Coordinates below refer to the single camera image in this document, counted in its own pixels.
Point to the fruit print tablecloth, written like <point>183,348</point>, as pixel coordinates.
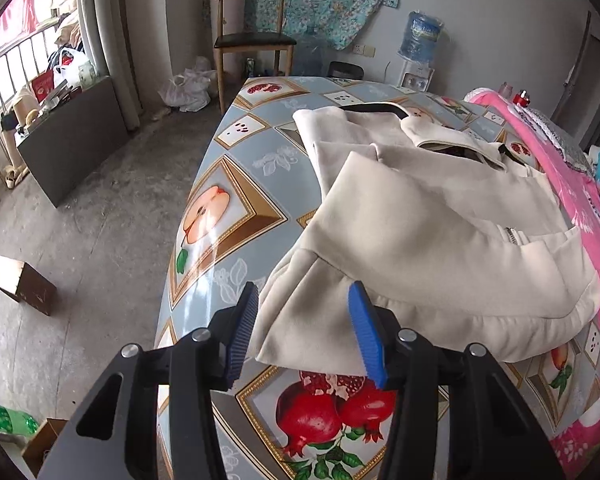
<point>240,185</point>

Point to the open cardboard box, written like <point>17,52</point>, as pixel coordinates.
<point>42,442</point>

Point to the glass jar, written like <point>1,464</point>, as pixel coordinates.
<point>505,91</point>

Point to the beige shoes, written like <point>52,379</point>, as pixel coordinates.
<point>15,177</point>

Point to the wooden chair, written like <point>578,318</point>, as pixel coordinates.
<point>252,41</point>

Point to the cream zip jacket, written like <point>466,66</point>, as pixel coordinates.
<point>430,220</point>

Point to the small wooden box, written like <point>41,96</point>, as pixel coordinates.
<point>27,285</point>

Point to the dark rice cooker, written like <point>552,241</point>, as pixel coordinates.
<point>345,70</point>

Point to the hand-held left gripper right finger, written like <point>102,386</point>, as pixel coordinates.
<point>365,335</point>

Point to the white shopping bag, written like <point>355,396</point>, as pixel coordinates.
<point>77,67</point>

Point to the window railing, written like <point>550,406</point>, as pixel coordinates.
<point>0,75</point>

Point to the silver glitter cloth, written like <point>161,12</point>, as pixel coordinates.
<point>560,140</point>

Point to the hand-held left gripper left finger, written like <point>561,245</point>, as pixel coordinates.
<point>242,330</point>

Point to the empty clear water jug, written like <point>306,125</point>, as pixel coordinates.
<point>309,52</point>

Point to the floral wall cloth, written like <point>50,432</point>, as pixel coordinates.
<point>330,0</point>

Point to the grey curtain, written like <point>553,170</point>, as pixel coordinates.
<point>110,35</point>

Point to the white water dispenser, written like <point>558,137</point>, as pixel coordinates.
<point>415,79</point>

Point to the wall socket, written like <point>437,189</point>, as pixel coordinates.
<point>364,50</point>

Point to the pink printed blanket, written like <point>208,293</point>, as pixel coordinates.
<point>580,200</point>

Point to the green plastic bottle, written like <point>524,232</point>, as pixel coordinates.
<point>7,417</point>

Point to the blue water jug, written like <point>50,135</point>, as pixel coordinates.
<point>420,35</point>

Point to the white plastic bag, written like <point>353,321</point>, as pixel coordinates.
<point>190,87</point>

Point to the dark cabinet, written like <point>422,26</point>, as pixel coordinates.
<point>80,135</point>

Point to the red bag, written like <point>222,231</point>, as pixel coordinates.
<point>43,86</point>

